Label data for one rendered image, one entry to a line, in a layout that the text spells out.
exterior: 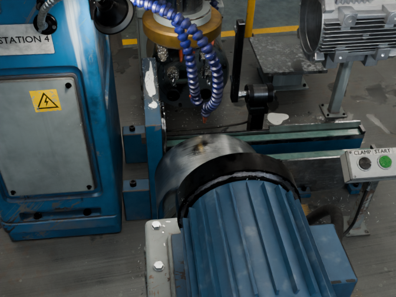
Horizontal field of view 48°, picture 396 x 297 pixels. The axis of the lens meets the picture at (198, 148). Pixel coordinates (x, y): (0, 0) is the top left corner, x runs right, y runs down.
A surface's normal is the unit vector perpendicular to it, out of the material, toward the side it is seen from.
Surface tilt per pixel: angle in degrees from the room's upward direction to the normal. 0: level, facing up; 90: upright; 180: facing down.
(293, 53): 0
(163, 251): 0
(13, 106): 90
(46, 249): 0
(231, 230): 23
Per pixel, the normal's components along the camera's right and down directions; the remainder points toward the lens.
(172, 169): -0.67, -0.50
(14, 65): 0.12, 0.66
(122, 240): 0.02, -0.75
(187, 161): -0.45, -0.62
